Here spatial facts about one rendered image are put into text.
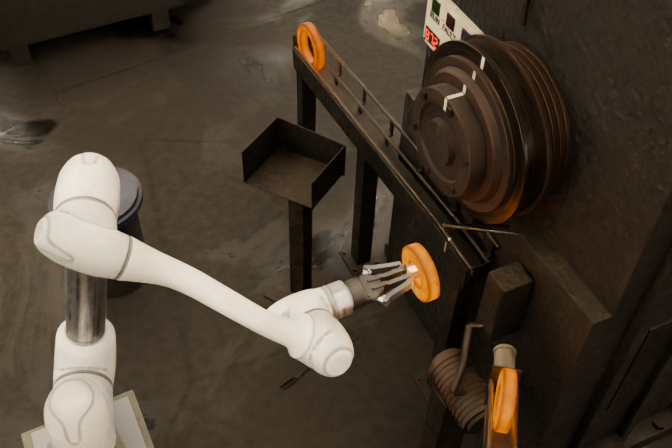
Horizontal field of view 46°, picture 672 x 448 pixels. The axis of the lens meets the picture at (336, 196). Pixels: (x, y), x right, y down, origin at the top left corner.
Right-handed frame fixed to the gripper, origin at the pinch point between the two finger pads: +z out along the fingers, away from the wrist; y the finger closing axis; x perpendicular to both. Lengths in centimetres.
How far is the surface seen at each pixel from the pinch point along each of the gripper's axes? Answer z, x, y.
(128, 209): -62, -39, -89
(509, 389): 4.9, -6.5, 35.9
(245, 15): 31, -87, -248
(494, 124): 18.5, 39.3, -3.8
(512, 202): 19.9, 22.1, 6.1
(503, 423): 1.1, -11.8, 40.7
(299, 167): -6, -24, -70
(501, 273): 20.7, -5.3, 6.8
